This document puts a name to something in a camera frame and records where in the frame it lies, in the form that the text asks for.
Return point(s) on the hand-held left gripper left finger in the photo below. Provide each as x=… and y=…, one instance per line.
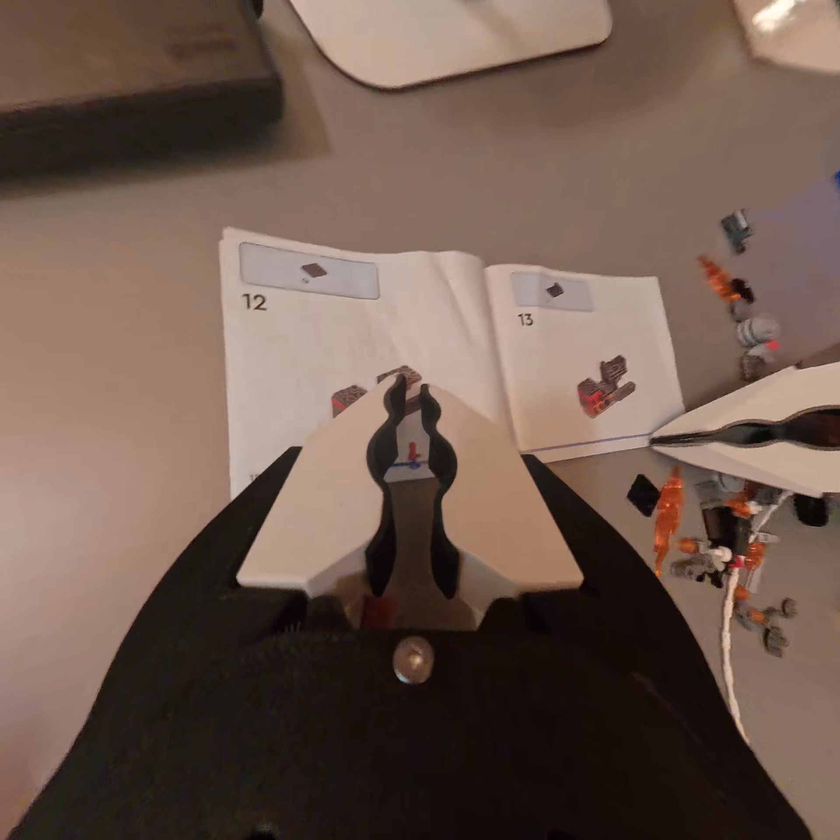
x=328, y=499

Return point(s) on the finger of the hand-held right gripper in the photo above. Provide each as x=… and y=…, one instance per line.
x=787, y=466
x=787, y=394

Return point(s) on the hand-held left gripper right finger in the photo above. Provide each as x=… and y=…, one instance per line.
x=505, y=518

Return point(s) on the lego pieces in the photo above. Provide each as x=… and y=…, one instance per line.
x=669, y=518

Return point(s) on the lego instruction booklet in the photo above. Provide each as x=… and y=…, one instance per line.
x=315, y=341

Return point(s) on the clear plastic bag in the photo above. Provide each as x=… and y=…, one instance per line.
x=794, y=33

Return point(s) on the flat black box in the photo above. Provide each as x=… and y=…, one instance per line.
x=118, y=72

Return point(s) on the white stand with flat base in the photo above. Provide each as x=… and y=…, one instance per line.
x=459, y=39

